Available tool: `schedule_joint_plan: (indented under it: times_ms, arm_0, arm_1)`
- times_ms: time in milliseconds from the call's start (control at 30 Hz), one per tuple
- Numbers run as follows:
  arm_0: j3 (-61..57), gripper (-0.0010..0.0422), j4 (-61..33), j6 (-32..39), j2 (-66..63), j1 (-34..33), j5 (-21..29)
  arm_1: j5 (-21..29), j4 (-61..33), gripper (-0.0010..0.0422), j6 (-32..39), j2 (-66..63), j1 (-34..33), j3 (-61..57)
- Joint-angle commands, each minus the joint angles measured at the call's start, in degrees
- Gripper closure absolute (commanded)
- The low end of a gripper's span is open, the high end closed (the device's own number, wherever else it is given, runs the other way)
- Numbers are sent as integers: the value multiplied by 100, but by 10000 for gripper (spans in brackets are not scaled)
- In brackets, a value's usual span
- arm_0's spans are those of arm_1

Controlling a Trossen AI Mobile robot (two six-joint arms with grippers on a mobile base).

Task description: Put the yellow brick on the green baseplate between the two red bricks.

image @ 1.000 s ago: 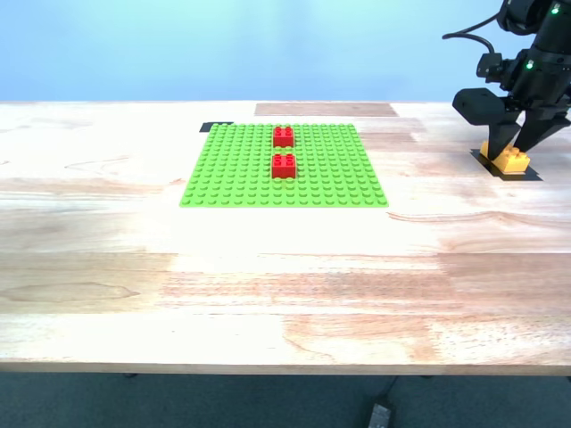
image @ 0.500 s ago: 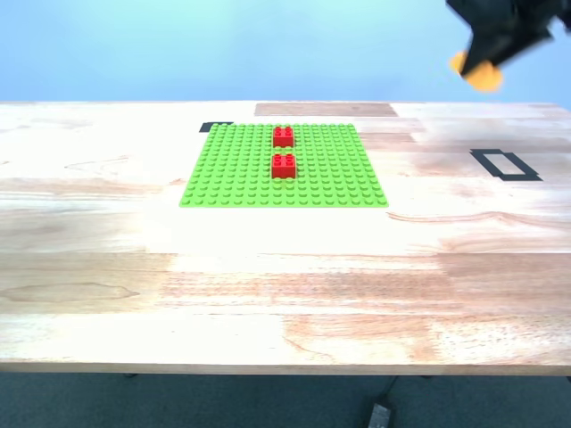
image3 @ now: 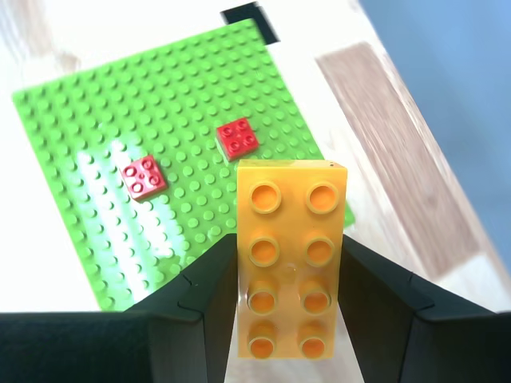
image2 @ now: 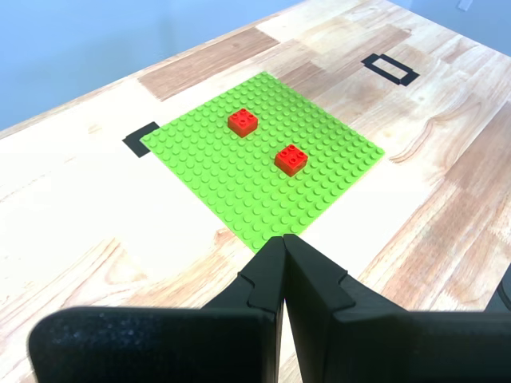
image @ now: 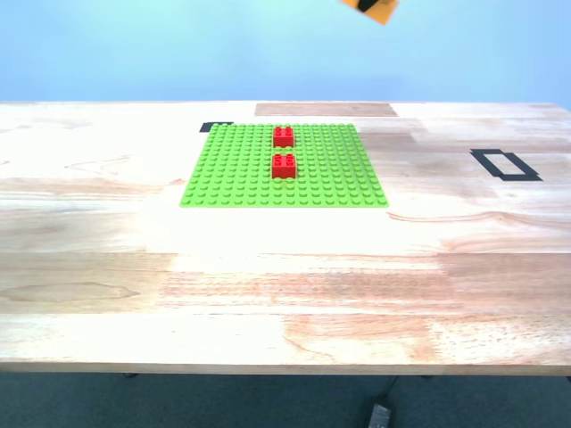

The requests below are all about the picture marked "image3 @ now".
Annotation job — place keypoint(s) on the yellow long brick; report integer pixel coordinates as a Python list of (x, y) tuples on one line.
[(291, 223)]

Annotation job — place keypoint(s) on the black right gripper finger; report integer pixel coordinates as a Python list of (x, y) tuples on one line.
[(419, 347), (120, 347)]

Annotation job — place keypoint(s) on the green studded baseplate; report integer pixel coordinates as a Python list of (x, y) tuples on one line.
[(159, 99)]

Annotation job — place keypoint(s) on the red square brick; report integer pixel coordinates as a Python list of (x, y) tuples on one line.
[(143, 178), (237, 139)]

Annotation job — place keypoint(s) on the black tape corner mark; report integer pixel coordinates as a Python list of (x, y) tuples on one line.
[(265, 24)]

